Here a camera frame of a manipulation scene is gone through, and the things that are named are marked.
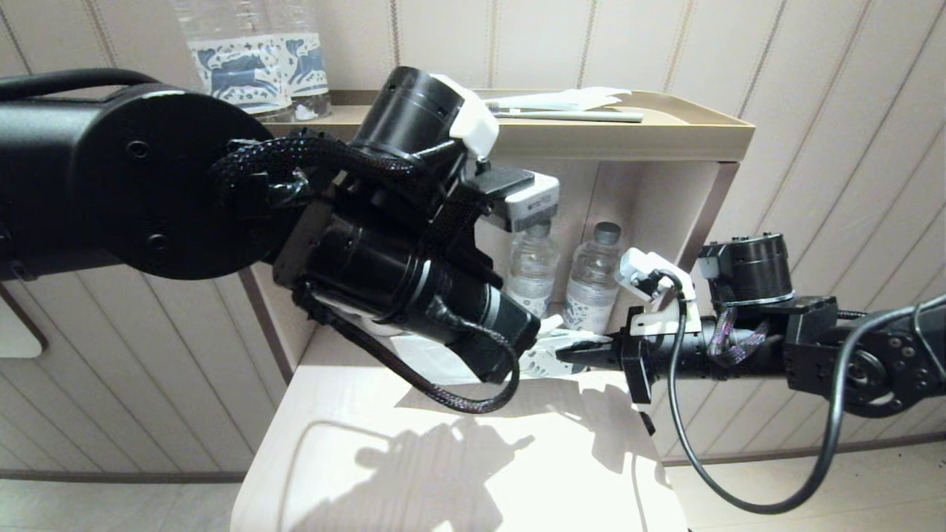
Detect white paper wrapper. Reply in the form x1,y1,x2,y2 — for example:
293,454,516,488
484,88,631,113

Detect black smooth arm cable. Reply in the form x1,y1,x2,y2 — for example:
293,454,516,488
0,68,161,102

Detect white brown-edged wall panel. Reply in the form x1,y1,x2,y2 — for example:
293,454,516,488
0,284,49,361

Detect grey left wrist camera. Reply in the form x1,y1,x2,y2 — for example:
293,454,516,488
505,174,561,234

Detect large blue-label water bottle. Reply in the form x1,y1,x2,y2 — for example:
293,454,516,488
175,0,296,123
268,0,333,120

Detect grey-green toothbrush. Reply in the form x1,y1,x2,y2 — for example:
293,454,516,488
491,107,644,124

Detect beige wooden shelf cabinet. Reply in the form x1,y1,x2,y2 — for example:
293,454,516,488
229,159,740,532

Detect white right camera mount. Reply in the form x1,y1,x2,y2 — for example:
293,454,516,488
628,292,700,338

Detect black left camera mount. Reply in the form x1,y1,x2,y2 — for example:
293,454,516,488
472,166,535,199

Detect black braided cable sleeve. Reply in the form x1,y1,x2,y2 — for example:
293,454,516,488
211,132,522,415

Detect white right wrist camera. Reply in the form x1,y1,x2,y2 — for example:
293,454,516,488
615,248,695,305

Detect white blue patterned pouch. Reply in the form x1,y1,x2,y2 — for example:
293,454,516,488
392,314,616,385

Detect small clear water bottle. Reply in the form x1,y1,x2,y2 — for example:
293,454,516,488
562,222,629,333
506,220,560,318

